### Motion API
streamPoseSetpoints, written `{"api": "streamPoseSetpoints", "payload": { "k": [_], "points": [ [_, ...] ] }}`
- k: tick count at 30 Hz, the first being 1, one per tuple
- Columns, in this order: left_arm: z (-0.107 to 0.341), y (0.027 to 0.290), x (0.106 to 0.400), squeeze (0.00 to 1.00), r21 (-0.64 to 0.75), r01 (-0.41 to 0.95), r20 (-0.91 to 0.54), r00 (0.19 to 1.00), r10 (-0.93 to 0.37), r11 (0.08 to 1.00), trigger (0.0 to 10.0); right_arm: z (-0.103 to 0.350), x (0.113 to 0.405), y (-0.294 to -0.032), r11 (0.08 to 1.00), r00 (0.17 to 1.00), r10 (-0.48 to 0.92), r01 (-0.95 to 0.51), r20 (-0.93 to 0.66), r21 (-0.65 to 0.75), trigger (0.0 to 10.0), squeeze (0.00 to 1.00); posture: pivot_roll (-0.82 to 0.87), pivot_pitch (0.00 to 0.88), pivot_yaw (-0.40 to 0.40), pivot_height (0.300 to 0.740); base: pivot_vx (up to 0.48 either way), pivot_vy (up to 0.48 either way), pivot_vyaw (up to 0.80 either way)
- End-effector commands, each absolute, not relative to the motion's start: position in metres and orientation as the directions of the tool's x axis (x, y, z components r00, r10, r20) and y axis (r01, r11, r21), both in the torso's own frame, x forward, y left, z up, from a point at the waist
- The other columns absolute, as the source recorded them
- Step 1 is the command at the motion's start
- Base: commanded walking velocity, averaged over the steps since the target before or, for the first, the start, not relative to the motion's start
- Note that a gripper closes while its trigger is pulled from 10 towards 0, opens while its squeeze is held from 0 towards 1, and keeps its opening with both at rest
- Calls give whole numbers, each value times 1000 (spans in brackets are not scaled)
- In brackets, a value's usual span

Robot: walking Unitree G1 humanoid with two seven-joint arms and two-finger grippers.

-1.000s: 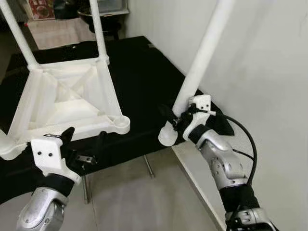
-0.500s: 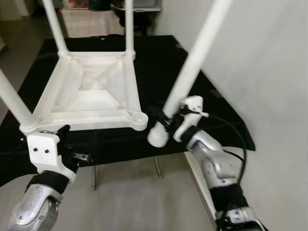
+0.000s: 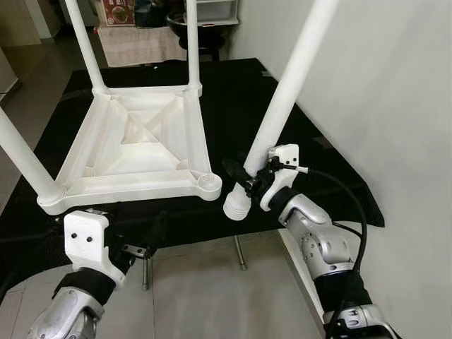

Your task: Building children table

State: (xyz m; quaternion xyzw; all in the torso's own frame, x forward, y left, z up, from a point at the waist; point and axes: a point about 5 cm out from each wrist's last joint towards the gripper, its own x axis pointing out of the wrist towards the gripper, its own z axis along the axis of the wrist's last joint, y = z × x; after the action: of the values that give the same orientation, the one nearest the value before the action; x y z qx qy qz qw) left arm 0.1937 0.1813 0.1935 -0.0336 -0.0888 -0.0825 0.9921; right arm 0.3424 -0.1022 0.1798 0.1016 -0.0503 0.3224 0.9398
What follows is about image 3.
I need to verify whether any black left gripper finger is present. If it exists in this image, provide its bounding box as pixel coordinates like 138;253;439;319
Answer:
147;212;170;249

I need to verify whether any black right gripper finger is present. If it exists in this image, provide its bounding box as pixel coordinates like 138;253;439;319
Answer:
224;157;249;188

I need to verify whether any white plastic children table top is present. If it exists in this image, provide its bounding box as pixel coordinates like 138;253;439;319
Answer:
37;86;223;216

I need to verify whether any white board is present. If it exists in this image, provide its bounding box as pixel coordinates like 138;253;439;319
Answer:
279;230;333;339

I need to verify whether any black wok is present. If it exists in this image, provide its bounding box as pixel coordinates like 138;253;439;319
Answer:
166;7;234;37

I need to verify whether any pink tablecloth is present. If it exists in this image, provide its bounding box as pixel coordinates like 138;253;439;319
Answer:
97;25;188;68

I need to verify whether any clear plastic storage box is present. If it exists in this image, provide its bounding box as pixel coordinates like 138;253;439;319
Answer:
196;0;239;25

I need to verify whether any dark bag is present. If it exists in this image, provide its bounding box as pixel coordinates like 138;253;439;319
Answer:
134;0;170;29

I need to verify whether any red printed box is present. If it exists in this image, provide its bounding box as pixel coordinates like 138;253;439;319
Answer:
102;0;135;28

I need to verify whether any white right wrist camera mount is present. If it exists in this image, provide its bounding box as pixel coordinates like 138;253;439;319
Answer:
260;143;309;213

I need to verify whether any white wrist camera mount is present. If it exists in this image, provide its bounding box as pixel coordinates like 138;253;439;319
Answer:
260;143;309;213
64;210;128;287

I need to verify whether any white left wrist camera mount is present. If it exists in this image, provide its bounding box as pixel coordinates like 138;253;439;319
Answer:
64;210;128;287

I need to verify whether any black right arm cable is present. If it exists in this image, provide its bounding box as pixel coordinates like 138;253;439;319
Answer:
282;166;369;315

